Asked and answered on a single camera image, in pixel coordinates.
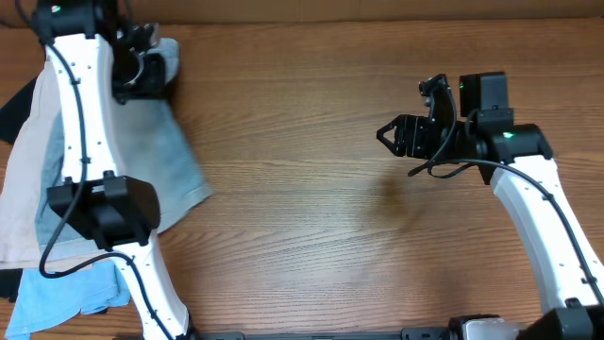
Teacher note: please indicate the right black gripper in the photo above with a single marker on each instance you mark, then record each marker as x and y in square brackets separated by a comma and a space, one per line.
[416, 136]

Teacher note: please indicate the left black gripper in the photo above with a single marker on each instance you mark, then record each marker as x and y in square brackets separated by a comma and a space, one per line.
[140, 76]

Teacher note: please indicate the light blue denim shorts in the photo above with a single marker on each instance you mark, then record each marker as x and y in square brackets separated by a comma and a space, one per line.
[154, 150]

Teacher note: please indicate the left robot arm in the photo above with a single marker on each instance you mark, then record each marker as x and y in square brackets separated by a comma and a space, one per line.
[102, 60]

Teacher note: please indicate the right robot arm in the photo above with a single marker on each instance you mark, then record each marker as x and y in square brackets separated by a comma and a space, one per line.
[517, 162]

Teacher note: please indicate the beige shorts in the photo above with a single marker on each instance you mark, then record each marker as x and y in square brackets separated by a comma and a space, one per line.
[22, 188]

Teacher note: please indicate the black garment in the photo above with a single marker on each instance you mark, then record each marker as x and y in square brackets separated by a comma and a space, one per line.
[13, 116]

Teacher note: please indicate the light blue shirt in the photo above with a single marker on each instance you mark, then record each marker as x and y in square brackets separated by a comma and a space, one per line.
[43, 303]

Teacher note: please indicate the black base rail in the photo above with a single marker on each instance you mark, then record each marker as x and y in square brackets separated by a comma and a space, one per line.
[325, 336]

